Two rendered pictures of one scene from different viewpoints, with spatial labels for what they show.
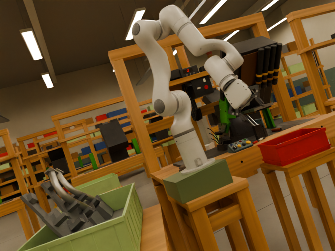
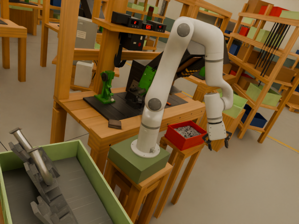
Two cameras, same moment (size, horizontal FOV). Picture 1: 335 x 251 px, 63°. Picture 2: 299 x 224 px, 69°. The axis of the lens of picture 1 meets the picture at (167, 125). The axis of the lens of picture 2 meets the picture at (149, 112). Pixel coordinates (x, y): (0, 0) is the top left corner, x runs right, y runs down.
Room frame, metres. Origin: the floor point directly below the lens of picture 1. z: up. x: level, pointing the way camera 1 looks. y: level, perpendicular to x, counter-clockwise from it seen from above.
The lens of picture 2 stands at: (0.55, 0.70, 1.78)
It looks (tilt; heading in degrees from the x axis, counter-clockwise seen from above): 26 degrees down; 320
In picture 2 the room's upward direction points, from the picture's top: 17 degrees clockwise
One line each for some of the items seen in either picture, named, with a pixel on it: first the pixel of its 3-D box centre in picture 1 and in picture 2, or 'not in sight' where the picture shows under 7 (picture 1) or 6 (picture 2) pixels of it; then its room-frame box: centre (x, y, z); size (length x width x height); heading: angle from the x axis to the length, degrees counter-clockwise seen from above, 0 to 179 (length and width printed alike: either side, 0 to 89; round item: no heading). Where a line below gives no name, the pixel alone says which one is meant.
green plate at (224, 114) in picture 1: (227, 110); (149, 78); (2.08, -0.47, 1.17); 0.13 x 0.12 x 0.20; 104
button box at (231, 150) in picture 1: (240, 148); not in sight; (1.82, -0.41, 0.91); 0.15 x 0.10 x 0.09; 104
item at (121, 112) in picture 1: (93, 152); not in sight; (8.61, 2.48, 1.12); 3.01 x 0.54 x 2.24; 109
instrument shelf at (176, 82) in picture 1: (205, 75); (140, 29); (2.41, -0.46, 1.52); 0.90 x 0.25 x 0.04; 104
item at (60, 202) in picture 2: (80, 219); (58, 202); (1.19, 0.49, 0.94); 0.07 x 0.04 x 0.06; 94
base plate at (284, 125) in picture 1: (243, 142); (142, 101); (2.16, -0.53, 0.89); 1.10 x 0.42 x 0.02; 104
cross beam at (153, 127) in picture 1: (211, 107); (126, 55); (2.52, -0.44, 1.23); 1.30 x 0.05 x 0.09; 104
